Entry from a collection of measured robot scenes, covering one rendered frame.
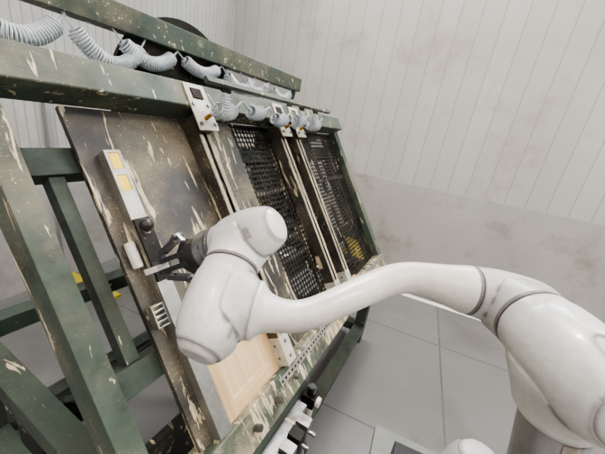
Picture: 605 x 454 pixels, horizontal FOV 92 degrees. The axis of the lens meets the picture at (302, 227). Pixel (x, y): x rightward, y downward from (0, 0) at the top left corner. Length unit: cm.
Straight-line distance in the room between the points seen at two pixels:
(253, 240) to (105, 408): 57
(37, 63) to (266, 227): 74
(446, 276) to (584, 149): 398
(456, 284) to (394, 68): 389
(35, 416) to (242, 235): 111
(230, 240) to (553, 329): 52
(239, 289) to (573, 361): 47
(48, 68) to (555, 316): 120
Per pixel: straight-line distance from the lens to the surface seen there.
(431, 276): 63
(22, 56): 106
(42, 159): 108
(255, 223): 54
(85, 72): 111
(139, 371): 105
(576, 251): 476
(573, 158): 452
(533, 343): 59
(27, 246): 90
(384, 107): 432
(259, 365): 128
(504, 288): 67
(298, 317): 51
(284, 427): 139
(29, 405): 153
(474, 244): 449
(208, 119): 128
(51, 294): 89
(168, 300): 101
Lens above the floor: 186
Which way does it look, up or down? 19 degrees down
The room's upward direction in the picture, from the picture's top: 9 degrees clockwise
